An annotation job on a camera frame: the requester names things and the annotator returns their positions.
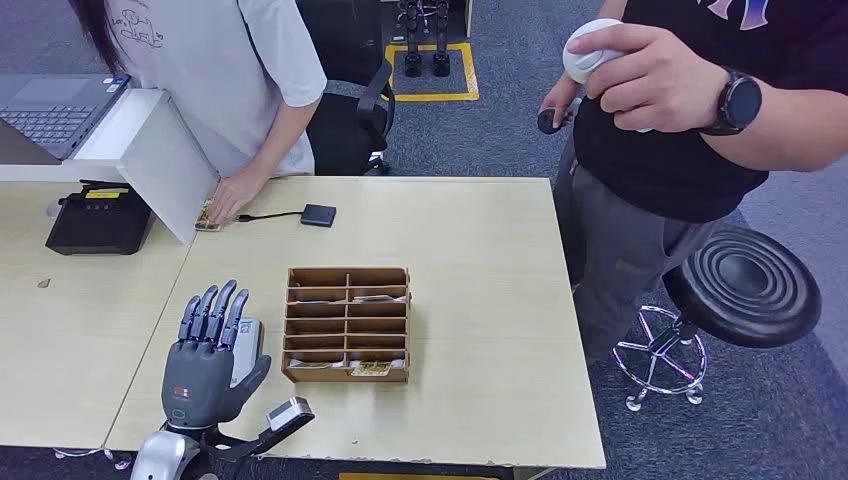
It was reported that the yellow floor tape square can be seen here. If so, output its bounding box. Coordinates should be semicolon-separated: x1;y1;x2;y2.
384;41;480;103

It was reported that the white desk partition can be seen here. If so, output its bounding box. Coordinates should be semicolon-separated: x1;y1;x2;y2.
0;87;221;247

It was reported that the person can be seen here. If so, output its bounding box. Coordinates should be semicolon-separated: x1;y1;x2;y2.
537;0;848;366
68;0;329;227

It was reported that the chrome caster base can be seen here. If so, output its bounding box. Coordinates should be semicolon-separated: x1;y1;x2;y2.
51;447;134;473

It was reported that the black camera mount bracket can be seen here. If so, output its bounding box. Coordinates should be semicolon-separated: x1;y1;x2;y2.
198;413;313;480

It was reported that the small black usb box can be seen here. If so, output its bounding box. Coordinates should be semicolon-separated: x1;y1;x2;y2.
299;203;338;229

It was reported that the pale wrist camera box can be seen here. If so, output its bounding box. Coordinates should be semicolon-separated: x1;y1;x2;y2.
266;396;315;433

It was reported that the wooden card organizer box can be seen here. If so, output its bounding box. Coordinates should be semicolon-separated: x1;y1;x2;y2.
281;266;412;385

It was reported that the black round stool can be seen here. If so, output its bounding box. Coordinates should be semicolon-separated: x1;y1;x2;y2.
610;223;823;413

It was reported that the grey laptop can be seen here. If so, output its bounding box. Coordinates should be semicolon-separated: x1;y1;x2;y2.
0;72;132;164

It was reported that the person's right hand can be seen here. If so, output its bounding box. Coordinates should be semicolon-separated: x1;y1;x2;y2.
539;72;583;130

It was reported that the black desktop device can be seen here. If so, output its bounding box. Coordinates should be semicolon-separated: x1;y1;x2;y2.
44;180;155;257

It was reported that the black wristwatch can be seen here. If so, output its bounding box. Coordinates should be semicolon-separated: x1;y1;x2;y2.
700;66;764;138

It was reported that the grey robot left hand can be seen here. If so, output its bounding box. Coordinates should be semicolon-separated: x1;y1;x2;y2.
160;279;272;431

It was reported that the person's left hand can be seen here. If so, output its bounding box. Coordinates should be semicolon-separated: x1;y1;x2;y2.
205;165;270;227
566;25;730;134

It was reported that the black usb cable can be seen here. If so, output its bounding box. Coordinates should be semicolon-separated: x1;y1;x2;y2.
235;210;303;224

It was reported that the black office chair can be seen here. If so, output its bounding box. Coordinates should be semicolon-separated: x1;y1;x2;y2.
296;0;397;177

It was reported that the grey white card reader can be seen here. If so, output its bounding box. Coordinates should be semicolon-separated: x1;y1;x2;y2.
230;317;265;390

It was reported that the black hand controller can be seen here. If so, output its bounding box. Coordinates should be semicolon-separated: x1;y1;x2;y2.
537;99;583;136

